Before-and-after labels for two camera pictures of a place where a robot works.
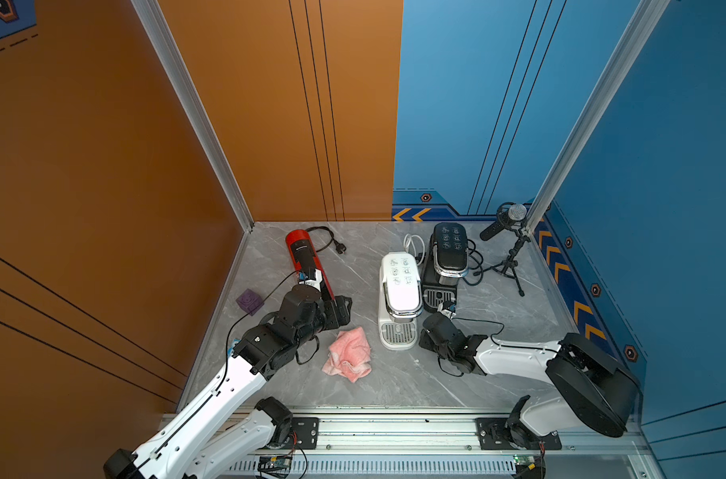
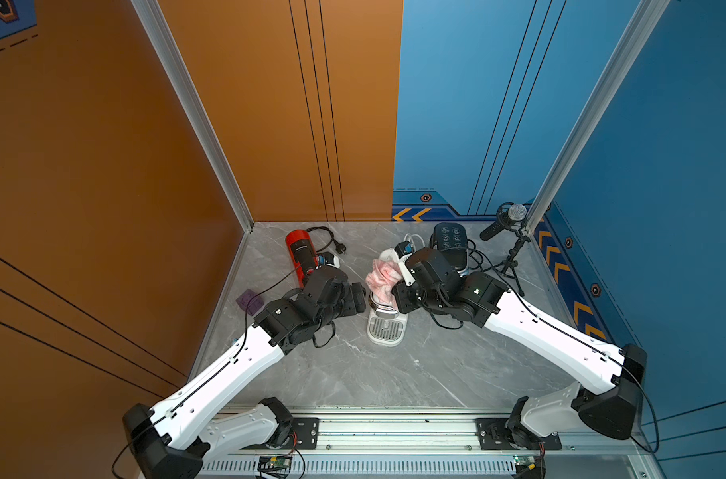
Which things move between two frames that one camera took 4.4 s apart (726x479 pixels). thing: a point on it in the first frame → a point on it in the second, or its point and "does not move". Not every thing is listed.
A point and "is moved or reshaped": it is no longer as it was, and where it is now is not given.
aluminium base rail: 431,443 does not move
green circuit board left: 270,461 does not move
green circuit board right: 528,460 does not move
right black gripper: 423,338 → 399,291
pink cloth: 349,355 → 382,278
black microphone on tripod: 511,215 does not move
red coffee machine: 306,259 does not move
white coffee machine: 400,300 is moved or reshaped
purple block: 250,301 does not move
